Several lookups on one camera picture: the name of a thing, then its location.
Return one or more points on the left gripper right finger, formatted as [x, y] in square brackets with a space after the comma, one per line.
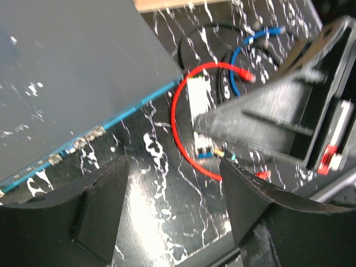
[275, 227]

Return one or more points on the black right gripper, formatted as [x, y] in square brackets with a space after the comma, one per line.
[307, 117]

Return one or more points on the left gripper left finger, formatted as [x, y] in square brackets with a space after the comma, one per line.
[75, 225]

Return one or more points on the silver plug with blue latch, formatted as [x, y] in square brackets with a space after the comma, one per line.
[198, 89]

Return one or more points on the dark grey network switch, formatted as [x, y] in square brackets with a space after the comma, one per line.
[70, 70]

